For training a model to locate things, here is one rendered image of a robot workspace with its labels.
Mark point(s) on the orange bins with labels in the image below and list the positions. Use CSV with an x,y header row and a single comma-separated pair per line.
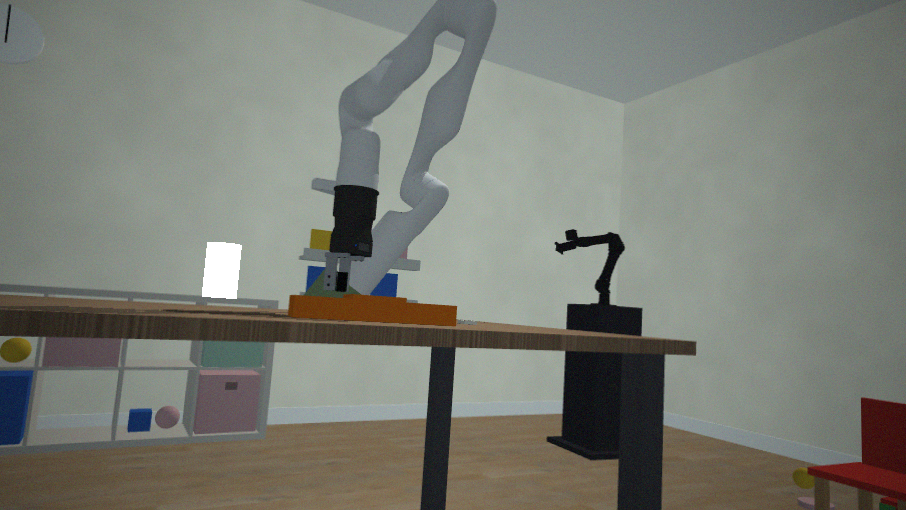
x,y
372,309

